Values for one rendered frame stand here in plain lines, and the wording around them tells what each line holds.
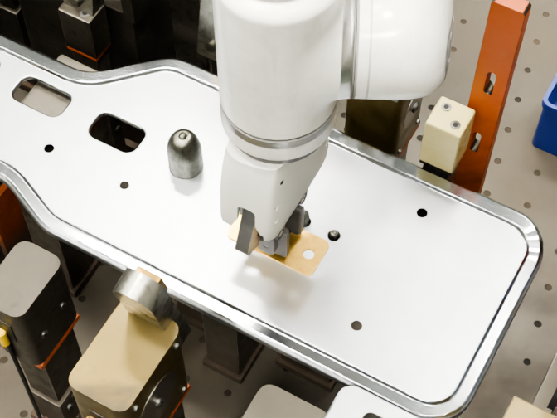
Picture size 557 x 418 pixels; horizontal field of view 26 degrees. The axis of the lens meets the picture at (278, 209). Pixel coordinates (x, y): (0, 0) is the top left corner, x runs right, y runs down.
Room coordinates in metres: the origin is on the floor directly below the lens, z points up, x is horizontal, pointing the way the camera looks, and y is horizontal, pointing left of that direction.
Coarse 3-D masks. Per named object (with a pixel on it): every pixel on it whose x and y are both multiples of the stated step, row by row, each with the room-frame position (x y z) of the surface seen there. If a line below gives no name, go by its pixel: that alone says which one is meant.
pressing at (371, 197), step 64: (0, 64) 0.74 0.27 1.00; (64, 64) 0.74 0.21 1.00; (192, 64) 0.74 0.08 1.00; (0, 128) 0.66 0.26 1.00; (64, 128) 0.66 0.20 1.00; (192, 128) 0.66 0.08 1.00; (64, 192) 0.59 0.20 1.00; (128, 192) 0.59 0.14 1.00; (192, 192) 0.59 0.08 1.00; (320, 192) 0.59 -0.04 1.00; (384, 192) 0.59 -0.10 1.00; (448, 192) 0.59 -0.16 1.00; (128, 256) 0.52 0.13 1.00; (192, 256) 0.52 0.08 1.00; (256, 256) 0.52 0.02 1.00; (384, 256) 0.52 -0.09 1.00; (448, 256) 0.52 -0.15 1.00; (512, 256) 0.52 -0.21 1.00; (256, 320) 0.46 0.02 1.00; (320, 320) 0.46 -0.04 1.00; (384, 320) 0.46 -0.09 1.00; (448, 320) 0.46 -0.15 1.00; (512, 320) 0.46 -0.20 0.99; (384, 384) 0.40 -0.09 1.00; (448, 384) 0.40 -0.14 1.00
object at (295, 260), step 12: (240, 216) 0.54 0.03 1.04; (300, 240) 0.52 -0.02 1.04; (312, 240) 0.52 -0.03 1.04; (324, 240) 0.52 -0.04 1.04; (264, 252) 0.50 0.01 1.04; (300, 252) 0.50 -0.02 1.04; (324, 252) 0.50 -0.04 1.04; (288, 264) 0.49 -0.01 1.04; (300, 264) 0.49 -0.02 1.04; (312, 264) 0.49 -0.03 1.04
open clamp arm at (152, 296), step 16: (128, 272) 0.44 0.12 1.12; (144, 272) 0.45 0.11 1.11; (128, 288) 0.43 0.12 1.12; (144, 288) 0.43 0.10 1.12; (160, 288) 0.43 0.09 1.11; (128, 304) 0.43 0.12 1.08; (144, 304) 0.42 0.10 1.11; (160, 304) 0.43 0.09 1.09; (160, 320) 0.43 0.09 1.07; (176, 320) 0.44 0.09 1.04
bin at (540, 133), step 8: (552, 88) 0.87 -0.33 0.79; (544, 96) 0.86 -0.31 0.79; (552, 96) 0.88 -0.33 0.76; (544, 104) 0.85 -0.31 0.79; (552, 104) 0.84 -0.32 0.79; (544, 112) 0.85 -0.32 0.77; (552, 112) 0.84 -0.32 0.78; (544, 120) 0.84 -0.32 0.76; (552, 120) 0.84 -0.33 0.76; (536, 128) 0.85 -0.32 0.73; (544, 128) 0.84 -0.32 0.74; (552, 128) 0.84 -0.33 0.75; (536, 136) 0.85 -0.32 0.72; (544, 136) 0.84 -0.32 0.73; (552, 136) 0.84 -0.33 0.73; (536, 144) 0.84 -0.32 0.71; (544, 144) 0.84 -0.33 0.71; (552, 144) 0.84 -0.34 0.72; (552, 152) 0.83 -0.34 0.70
